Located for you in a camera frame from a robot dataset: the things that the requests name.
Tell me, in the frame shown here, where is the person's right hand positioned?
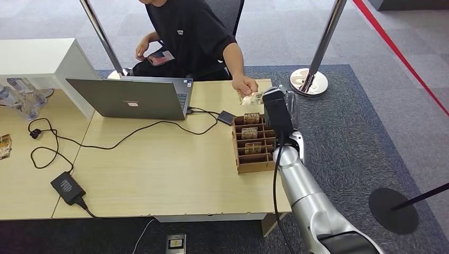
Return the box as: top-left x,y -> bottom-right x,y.
135,35 -> 151,62

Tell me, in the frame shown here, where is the person's left hand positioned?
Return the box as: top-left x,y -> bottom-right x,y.
231,74 -> 259,98

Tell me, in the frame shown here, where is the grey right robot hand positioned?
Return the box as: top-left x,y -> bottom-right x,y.
284,89 -> 301,131

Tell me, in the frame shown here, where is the person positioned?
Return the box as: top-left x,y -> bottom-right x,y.
127,0 -> 259,98

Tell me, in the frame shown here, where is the wooden card organizer box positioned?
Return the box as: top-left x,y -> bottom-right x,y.
231,114 -> 278,175

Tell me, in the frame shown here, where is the smartphone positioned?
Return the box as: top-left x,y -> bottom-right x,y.
147,50 -> 176,67

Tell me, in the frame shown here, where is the small black hub box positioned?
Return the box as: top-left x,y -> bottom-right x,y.
217,110 -> 237,126

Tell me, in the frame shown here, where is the grey laptop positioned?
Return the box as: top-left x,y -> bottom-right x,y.
65,77 -> 194,121

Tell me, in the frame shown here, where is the black office chair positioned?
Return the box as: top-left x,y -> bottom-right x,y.
186,0 -> 246,80

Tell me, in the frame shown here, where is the white cabinet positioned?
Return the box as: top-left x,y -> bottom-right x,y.
0,38 -> 101,119

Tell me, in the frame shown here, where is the wooden desk leg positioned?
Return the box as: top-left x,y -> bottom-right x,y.
261,212 -> 288,239

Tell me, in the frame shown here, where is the clear plastic water bottle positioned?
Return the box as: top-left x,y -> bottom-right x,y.
0,86 -> 39,122
7,77 -> 48,107

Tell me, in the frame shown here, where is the black stand with round base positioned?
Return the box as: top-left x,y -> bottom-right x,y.
367,182 -> 449,235

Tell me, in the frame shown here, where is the black laptop power adapter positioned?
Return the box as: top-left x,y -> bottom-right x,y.
50,171 -> 87,206

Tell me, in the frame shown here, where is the stack of gold cards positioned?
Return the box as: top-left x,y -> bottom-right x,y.
0,133 -> 13,161

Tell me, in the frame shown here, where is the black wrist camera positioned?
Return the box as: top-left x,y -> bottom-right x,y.
262,86 -> 295,138

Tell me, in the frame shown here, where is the chrome stanchion post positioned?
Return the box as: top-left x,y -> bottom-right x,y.
78,0 -> 124,80
290,0 -> 348,98

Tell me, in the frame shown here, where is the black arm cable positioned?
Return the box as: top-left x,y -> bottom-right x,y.
272,129 -> 297,254

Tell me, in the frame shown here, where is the black power cable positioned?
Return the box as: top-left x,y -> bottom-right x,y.
28,106 -> 220,175

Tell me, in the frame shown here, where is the black mains cable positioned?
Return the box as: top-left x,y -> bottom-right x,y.
75,197 -> 103,220

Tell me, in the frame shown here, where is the white cable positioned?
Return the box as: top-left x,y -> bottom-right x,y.
131,219 -> 156,254

